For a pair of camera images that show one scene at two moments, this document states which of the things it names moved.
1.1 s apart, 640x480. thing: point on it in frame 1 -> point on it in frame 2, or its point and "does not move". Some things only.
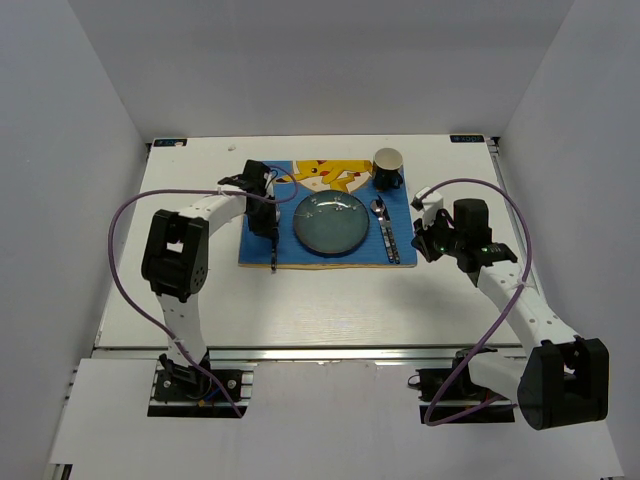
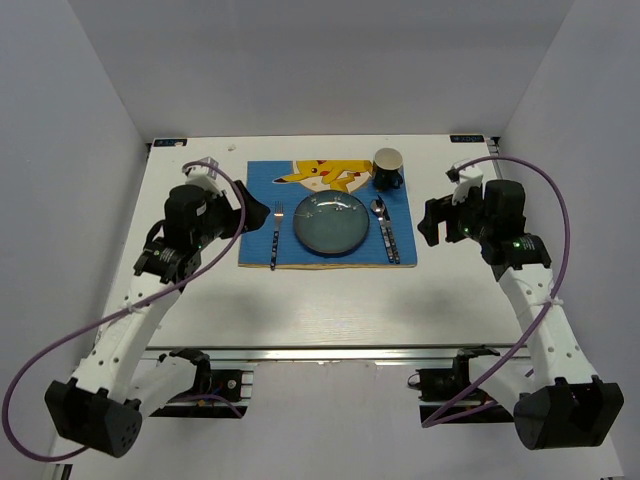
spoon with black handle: x=377 y=206 does not move
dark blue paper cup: x=387 y=162 does not move
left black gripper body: x=262 y=220 -> x=220 y=221
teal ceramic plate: x=331 y=223 does not move
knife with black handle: x=386 y=215 does not move
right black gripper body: x=438 y=239 -> x=466 y=221
